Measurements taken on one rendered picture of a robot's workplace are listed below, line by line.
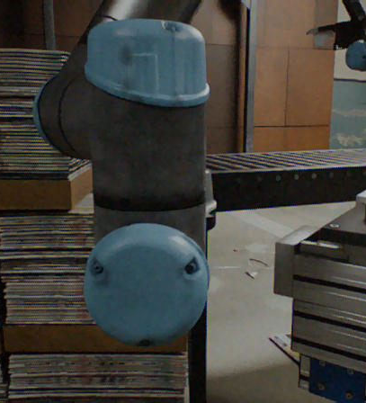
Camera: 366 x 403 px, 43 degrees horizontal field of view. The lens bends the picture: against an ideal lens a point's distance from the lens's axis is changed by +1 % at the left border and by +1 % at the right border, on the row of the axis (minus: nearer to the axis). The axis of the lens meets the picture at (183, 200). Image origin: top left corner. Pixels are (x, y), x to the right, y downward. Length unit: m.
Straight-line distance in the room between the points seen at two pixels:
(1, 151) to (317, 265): 0.50
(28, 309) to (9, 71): 0.36
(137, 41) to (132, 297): 0.14
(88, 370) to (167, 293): 0.55
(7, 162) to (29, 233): 0.11
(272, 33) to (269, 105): 0.71
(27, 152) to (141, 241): 0.47
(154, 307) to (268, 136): 4.84
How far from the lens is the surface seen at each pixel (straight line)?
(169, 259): 0.26
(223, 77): 4.85
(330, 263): 0.75
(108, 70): 0.28
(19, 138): 0.71
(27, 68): 0.72
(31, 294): 0.77
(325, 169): 1.57
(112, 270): 0.27
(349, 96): 5.77
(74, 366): 0.81
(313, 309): 0.78
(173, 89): 0.28
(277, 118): 5.14
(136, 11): 0.42
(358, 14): 1.59
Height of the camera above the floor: 0.98
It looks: 11 degrees down
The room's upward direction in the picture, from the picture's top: straight up
